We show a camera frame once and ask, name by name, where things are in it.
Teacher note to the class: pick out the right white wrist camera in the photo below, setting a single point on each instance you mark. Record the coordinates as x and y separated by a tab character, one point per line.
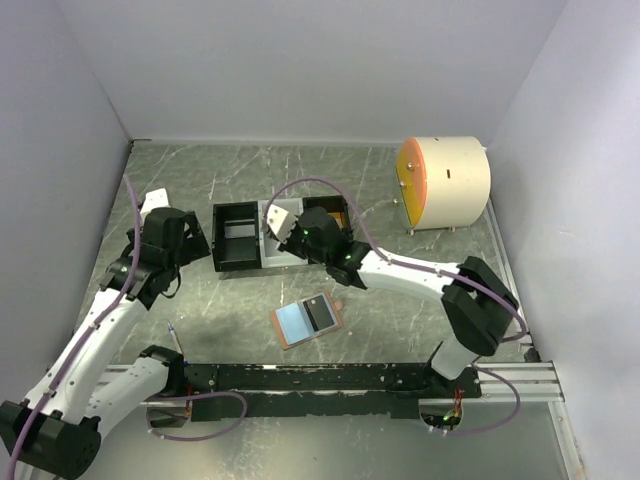
280	223

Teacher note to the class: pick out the black white three-compartment tray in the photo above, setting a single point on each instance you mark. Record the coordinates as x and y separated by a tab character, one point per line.
239	244

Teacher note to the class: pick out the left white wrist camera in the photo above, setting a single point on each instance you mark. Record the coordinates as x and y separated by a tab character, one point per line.
154	199

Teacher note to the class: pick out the orange leather card holder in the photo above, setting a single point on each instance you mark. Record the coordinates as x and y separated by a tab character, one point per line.
292	325

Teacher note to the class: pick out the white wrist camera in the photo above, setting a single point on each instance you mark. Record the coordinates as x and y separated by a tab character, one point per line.
280	223
154	199

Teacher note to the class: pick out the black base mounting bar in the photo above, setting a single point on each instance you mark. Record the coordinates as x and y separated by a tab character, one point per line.
393	389

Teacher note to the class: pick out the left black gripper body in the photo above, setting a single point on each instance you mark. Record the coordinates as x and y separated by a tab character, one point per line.
193	246

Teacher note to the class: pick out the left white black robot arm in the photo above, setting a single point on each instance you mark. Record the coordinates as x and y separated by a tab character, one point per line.
59	425

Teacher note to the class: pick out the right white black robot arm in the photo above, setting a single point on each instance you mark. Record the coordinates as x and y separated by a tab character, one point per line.
477	304

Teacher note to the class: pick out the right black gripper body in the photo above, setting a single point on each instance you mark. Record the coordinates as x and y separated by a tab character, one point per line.
297	245

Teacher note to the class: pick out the cream cylinder with orange lid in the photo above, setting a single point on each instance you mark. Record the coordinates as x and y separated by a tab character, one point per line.
444	182

